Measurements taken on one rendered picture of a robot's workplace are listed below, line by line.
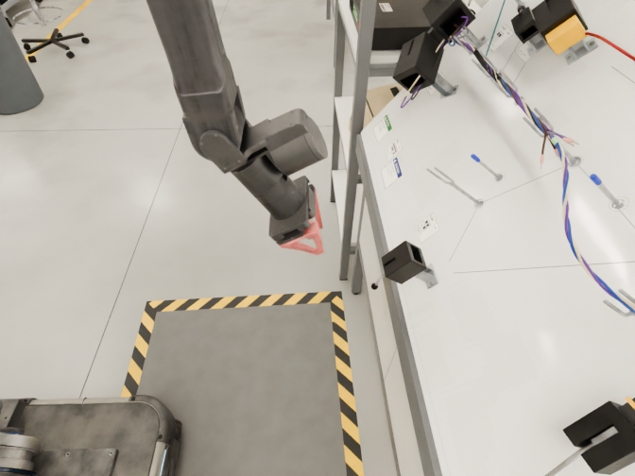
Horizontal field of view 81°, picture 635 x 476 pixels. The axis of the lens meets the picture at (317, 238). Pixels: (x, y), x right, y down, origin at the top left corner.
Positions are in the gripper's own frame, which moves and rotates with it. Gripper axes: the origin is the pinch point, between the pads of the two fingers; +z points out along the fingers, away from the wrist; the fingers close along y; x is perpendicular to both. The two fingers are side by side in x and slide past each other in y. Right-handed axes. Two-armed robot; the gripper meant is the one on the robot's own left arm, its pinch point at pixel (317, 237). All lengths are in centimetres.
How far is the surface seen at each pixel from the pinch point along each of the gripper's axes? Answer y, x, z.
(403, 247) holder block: 0.2, -11.6, 10.5
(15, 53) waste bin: 235, 213, -44
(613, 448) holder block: -33.7, -27.4, 6.0
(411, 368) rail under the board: -15.6, -5.3, 23.9
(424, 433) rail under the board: -26.2, -5.3, 24.2
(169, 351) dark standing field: 27, 106, 60
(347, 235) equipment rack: 62, 23, 69
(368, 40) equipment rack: 62, -17, 1
